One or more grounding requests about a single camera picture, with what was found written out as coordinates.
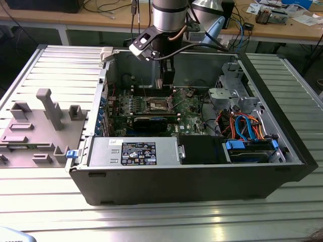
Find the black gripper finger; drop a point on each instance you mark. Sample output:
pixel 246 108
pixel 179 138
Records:
pixel 168 75

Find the square silver CPU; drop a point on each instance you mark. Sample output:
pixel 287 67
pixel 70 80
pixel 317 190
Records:
pixel 159 83

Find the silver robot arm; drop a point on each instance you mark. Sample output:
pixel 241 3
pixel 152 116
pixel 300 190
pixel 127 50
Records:
pixel 169 20

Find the thin metal locking lever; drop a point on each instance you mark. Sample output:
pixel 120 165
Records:
pixel 144 88
pixel 180 105

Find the CPU socket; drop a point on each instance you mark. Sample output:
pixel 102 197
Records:
pixel 157 104

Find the black RAM stick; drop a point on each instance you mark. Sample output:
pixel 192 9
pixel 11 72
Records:
pixel 172 119

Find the green motherboard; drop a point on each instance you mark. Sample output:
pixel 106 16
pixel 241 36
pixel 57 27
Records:
pixel 189 118

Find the black graphics card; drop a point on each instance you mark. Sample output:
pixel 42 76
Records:
pixel 149 124

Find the silver metal drive cage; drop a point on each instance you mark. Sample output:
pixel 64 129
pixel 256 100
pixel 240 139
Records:
pixel 222 95

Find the beige case latch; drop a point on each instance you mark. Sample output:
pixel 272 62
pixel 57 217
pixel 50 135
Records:
pixel 106 54

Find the white power strip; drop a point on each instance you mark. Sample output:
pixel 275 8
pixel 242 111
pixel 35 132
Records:
pixel 224 43

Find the long wooden desk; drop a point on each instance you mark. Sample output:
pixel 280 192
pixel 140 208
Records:
pixel 101 19

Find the tall black box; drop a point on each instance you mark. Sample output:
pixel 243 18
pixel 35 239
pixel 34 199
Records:
pixel 230 11

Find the black plastic fan shroud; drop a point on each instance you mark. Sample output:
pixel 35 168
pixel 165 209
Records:
pixel 199 151

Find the small black box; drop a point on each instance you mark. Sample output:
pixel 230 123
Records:
pixel 248 26

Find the printed white paper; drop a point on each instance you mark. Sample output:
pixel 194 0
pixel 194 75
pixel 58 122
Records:
pixel 253 8

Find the grey power supply unit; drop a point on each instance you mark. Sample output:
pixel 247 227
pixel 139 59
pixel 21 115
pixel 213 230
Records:
pixel 101 151

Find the copper finned heat sink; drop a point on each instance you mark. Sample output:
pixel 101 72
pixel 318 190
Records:
pixel 262 16

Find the black open PC case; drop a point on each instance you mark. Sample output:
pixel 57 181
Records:
pixel 176 184

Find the hard disk in blue carrier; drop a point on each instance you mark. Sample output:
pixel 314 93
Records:
pixel 252 156

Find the grey metal drive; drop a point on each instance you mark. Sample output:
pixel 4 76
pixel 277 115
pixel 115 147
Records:
pixel 278 17

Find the blue case latch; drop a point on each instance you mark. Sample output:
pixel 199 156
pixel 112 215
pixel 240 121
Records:
pixel 72 154

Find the wide black box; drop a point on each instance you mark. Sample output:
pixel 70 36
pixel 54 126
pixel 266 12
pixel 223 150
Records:
pixel 38 6

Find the grey plastic parts rack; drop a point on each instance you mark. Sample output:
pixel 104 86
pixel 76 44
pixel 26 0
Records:
pixel 38 121

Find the blue cardboard box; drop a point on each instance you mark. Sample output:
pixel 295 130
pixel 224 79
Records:
pixel 300 3

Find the white paper sheet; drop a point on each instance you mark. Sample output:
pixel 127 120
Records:
pixel 306 20

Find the person's dark-haired head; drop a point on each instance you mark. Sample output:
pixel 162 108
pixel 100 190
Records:
pixel 316 237

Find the white rounded device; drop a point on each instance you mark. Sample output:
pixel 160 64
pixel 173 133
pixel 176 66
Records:
pixel 12 235

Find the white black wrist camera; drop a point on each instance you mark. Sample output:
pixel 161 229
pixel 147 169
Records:
pixel 138 52

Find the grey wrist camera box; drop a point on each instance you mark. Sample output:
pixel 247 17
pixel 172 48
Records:
pixel 195 35

